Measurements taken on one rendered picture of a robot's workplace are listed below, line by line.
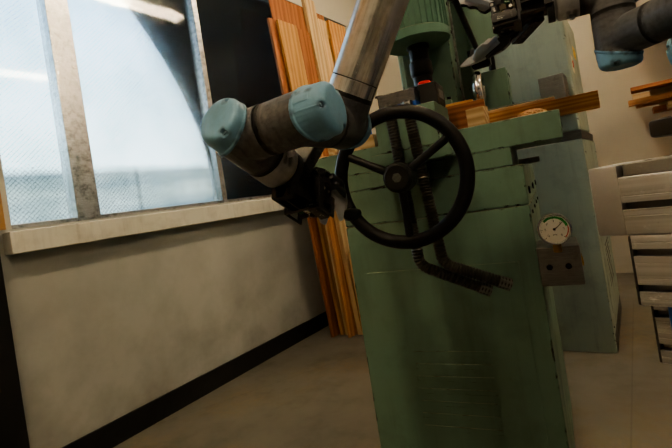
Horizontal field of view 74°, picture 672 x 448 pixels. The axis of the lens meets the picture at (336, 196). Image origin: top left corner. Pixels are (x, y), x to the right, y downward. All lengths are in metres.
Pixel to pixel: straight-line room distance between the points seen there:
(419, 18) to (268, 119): 0.71
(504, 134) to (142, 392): 1.70
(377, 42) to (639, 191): 0.40
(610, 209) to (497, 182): 0.41
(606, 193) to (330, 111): 0.37
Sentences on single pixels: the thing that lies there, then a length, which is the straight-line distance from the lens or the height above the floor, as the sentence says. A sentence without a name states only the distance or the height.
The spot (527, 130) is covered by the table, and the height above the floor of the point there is 0.87.
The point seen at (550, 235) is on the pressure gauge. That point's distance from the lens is 0.99.
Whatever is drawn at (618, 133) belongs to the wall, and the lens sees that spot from 3.51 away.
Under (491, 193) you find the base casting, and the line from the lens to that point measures 1.06.
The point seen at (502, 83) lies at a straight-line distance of 1.39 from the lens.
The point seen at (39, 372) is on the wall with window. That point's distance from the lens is 1.93.
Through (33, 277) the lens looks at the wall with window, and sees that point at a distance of 1.89.
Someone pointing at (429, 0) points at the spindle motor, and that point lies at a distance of 1.26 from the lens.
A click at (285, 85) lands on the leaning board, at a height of 1.50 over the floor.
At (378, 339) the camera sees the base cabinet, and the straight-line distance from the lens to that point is 1.19.
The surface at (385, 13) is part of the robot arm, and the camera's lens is 0.71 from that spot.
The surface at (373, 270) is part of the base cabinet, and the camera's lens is 1.15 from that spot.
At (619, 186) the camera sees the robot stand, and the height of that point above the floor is 0.75.
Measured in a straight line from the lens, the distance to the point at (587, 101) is 1.21.
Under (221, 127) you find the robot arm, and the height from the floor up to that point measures 0.91.
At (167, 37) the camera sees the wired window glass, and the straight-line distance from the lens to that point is 2.52.
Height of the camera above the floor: 0.79
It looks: level
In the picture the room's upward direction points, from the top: 9 degrees counter-clockwise
